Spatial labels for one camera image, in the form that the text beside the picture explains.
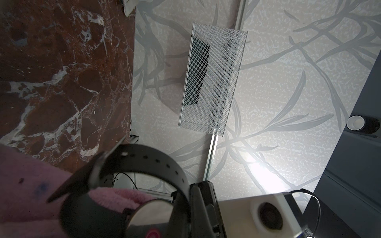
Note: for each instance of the white wire mesh basket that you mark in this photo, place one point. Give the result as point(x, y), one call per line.
point(214, 63)

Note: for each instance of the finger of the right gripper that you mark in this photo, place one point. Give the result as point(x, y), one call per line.
point(87, 177)

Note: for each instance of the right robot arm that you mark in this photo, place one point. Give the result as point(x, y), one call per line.
point(349, 189)

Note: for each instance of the pink fluffy cloth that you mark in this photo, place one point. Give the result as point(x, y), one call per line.
point(26, 184)

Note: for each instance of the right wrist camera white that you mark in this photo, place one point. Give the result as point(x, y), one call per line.
point(266, 216)

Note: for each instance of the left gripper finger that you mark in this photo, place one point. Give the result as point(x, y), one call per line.
point(205, 217)

